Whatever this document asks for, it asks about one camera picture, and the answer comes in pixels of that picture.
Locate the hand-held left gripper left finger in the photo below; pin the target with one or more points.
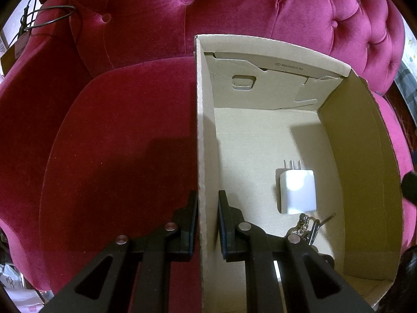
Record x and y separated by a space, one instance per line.
187 231

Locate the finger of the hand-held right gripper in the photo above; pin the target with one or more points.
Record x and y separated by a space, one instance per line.
409 186

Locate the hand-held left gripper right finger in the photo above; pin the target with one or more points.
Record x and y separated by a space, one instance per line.
223 234

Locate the bunch of metal keys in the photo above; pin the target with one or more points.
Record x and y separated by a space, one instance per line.
304 223

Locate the white charger plug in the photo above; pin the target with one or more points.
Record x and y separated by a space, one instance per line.
298 189

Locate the cardboard box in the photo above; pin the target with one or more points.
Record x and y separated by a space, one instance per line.
254 137

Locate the grey striped blanket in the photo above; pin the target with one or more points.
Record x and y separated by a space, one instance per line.
407 84

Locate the red tufted velvet sofa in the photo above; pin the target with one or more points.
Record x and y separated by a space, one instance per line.
114 120

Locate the brown tag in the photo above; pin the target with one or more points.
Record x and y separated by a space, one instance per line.
16 50

